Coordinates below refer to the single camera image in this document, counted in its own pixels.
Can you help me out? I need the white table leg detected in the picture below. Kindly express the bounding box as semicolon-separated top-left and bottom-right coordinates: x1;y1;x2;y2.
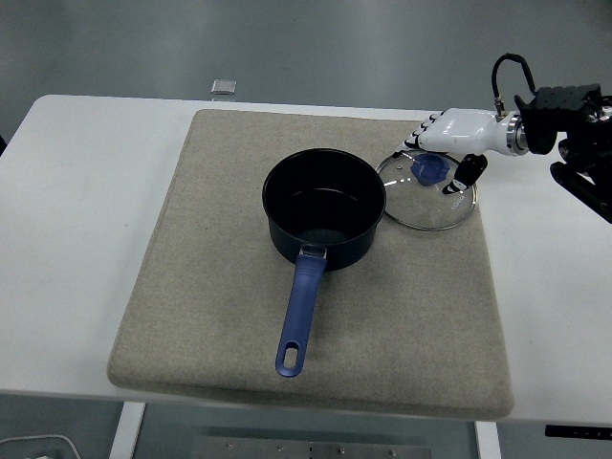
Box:
473;423;502;459
108;402;147;459

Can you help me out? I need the beige fabric mat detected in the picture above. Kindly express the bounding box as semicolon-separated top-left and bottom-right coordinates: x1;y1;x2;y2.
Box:
105;108;515;423

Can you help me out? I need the white rounded object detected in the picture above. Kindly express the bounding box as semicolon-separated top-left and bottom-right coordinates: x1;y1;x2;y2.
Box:
0;433;80;459

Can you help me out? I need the glass lid with blue knob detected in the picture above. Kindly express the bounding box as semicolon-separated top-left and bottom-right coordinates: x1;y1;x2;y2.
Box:
375;147;479;232

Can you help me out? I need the black box under table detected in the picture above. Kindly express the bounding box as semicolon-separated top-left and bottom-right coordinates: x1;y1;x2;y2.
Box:
544;425;612;439

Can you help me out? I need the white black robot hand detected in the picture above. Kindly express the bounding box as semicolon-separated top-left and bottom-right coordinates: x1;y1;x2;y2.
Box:
391;108;513;196

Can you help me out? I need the dark pot with blue handle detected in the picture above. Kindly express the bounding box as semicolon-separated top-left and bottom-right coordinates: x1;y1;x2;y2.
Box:
261;147;387;379

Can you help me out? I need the grey metal plate with screws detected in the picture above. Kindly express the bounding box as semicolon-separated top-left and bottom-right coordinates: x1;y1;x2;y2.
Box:
190;434;431;459

